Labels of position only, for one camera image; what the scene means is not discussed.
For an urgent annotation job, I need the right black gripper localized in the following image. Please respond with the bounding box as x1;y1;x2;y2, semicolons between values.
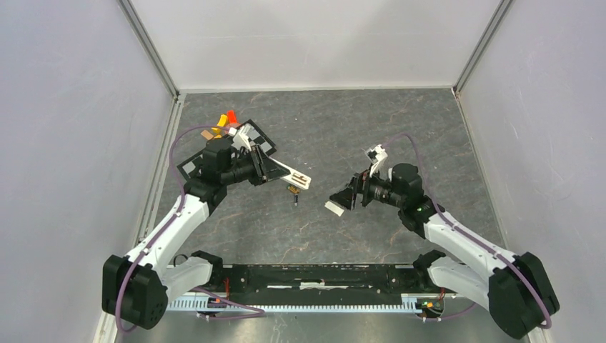
329;163;404;212

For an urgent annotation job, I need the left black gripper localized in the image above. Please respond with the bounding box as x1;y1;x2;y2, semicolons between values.
221;144;290;187

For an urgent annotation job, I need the white remote control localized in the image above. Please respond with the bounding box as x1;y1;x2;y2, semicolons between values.
277;162;312;190

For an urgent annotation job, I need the white battery cover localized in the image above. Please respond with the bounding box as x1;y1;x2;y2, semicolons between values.
324;201;344;217

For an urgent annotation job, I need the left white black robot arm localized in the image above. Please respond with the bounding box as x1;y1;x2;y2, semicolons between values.
101;138;310;333

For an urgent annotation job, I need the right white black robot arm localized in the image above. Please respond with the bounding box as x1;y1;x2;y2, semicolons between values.
329;164;560;339

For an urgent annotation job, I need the red toy block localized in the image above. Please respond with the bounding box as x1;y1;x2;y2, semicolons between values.
226;110;239;126

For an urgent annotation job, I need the brown toy block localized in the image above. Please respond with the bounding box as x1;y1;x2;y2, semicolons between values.
201;130;214;140

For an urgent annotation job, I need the checkerboard calibration plate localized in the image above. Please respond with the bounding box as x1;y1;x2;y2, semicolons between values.
177;119;277;180

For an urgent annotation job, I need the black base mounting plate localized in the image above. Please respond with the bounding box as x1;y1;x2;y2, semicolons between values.
203;264;443;306

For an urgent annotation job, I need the white slotted cable duct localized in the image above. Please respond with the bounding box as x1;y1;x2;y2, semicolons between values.
167;292;443;314

